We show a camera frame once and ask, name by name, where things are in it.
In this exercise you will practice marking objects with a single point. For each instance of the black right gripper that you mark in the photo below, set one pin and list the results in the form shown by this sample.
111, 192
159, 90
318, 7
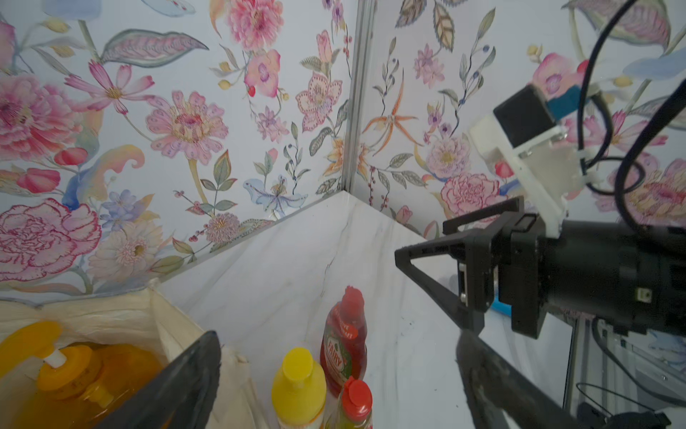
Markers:
501, 262

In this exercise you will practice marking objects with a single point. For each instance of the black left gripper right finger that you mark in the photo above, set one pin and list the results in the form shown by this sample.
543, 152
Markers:
496, 392

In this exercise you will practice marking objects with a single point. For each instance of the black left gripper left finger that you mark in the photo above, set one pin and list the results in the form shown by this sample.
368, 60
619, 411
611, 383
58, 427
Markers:
181, 396

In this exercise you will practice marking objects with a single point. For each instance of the cream canvas shopping bag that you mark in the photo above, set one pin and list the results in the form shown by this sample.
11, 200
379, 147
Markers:
147, 320

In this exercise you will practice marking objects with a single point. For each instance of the large orange pump soap bottle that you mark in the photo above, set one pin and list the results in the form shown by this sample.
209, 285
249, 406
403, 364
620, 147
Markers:
77, 386

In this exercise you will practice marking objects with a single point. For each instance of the orange bottle yellow cap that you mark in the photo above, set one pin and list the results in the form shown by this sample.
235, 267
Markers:
299, 391

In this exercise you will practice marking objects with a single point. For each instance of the green Fairy dish soap bottle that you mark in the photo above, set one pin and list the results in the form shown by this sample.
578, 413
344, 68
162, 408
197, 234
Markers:
354, 407

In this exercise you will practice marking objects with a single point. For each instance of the red Fairy bottle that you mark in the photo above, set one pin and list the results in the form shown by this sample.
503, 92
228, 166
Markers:
343, 350

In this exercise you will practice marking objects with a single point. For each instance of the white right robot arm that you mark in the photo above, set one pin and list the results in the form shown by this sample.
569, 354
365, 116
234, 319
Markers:
600, 269

